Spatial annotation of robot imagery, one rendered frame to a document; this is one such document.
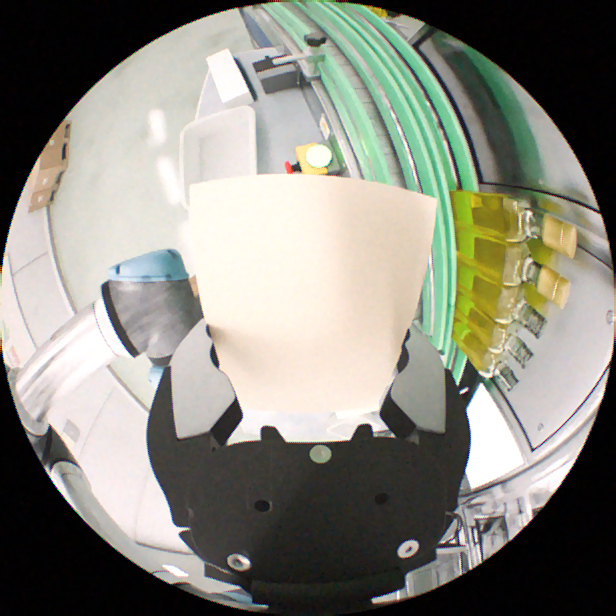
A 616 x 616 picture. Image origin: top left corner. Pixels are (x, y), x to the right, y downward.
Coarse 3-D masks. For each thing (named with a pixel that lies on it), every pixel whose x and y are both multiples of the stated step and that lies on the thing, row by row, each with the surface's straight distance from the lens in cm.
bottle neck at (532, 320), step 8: (520, 304) 30; (528, 304) 31; (520, 312) 30; (528, 312) 30; (536, 312) 30; (520, 320) 30; (528, 320) 30; (536, 320) 29; (544, 320) 29; (528, 328) 30; (536, 328) 29; (544, 328) 31; (536, 336) 29
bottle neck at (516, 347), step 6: (516, 336) 34; (510, 342) 34; (516, 342) 33; (522, 342) 34; (510, 348) 34; (516, 348) 33; (522, 348) 33; (528, 348) 34; (516, 354) 33; (522, 354) 33; (528, 354) 33; (516, 360) 34; (522, 360) 33; (528, 360) 33; (522, 366) 33
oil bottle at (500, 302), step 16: (464, 272) 35; (480, 272) 33; (464, 288) 36; (480, 288) 33; (496, 288) 30; (512, 288) 30; (480, 304) 34; (496, 304) 31; (512, 304) 30; (496, 320) 32; (512, 320) 31
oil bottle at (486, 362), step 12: (456, 324) 41; (456, 336) 43; (468, 336) 39; (468, 348) 40; (480, 348) 37; (480, 360) 38; (492, 360) 36; (504, 360) 38; (480, 372) 39; (492, 372) 38
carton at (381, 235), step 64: (192, 192) 10; (256, 192) 9; (320, 192) 9; (384, 192) 10; (256, 256) 9; (320, 256) 9; (384, 256) 10; (256, 320) 11; (320, 320) 10; (384, 320) 11; (256, 384) 14; (320, 384) 14; (384, 384) 16
